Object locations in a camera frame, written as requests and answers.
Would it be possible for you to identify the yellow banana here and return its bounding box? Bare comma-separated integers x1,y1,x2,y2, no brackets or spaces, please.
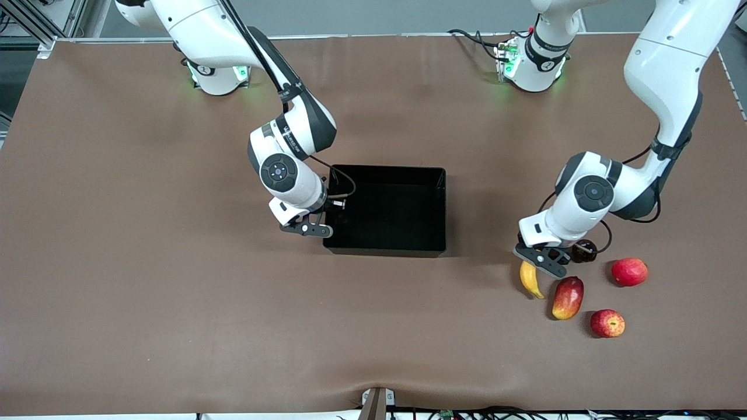
519,260,545,300

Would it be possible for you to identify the black plastic box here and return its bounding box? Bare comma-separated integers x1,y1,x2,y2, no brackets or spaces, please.
323,164,448,258

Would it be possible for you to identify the red yellow striped apple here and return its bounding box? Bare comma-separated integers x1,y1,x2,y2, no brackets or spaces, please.
589,309,626,339

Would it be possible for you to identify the dark purple mangosteen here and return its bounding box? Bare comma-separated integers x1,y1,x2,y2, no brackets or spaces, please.
571,239,598,264

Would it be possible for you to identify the red yellow mango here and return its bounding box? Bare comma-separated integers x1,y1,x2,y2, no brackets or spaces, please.
551,276,585,321

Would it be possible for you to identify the red pink round fruit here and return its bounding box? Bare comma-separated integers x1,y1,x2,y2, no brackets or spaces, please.
611,257,650,288

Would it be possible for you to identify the silver table edge rail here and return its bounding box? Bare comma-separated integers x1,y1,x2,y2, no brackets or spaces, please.
55,32,701,43

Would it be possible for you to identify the metal clamp bracket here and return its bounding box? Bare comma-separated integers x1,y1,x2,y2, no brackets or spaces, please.
359,387,396,420

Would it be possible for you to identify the black left arm base cable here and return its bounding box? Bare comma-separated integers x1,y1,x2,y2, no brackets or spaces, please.
448,29,505,62

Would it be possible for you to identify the aluminium frame profile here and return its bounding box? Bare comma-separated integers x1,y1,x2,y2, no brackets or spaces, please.
0,0,88,59

